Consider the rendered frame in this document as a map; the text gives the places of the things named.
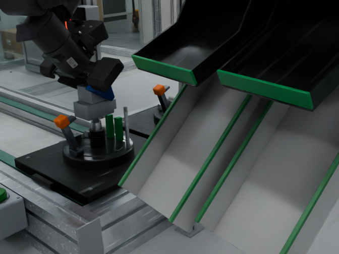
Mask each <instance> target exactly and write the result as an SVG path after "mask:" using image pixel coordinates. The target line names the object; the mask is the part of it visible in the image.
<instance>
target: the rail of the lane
mask: <svg viewBox="0 0 339 254"><path fill-rule="evenodd" d="M0 184H2V185H3V186H5V187H6V188H8V189H10V190H11V191H13V192H14V193H16V194H18V195H19V196H21V197H22V198H23V199H24V204H25V210H26V215H27V221H28V227H27V228H25V229H23V230H21V231H19V232H17V233H15V234H16V235H18V236H19V237H20V238H22V239H23V240H25V241H26V242H27V243H29V244H30V245H31V246H33V247H34V248H35V249H37V250H38V251H40V252H41V253H42V254H104V251H103V241H102V231H101V220H100V217H99V216H97V215H95V214H94V213H92V212H90V211H88V210H86V209H85V208H83V207H81V206H79V205H77V204H76V203H74V202H72V201H70V200H68V199H67V198H65V197H63V196H61V195H59V194H58V193H56V192H55V188H54V183H53V182H51V181H50V180H48V179H46V178H44V177H42V176H40V175H38V174H33V175H32V179H31V178H29V177H27V176H25V175H23V174H22V173H20V172H18V171H16V170H14V169H13V168H11V167H9V166H7V165H5V164H4V163H2V162H0Z"/></svg>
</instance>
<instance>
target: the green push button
mask: <svg viewBox="0 0 339 254"><path fill-rule="evenodd" d="M6 197H7V191H6V190H5V189H4V188H1V187H0V202H1V201H3V200H4V199H6Z"/></svg>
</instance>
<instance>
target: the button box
mask: <svg viewBox="0 0 339 254"><path fill-rule="evenodd" d="M0 187H1V188H4V189H5V190H6V191H7V197H6V199H4V200H3V201H1V202H0V240H2V239H4V238H6V237H9V236H11V235H13V234H15V233H17V232H19V231H21V230H23V229H25V228H27V227H28V221H27V215H26V210H25V204H24V199H23V198H22V197H21V196H19V195H18V194H16V193H14V192H13V191H11V190H10V189H8V188H6V187H5V186H3V185H2V184H0Z"/></svg>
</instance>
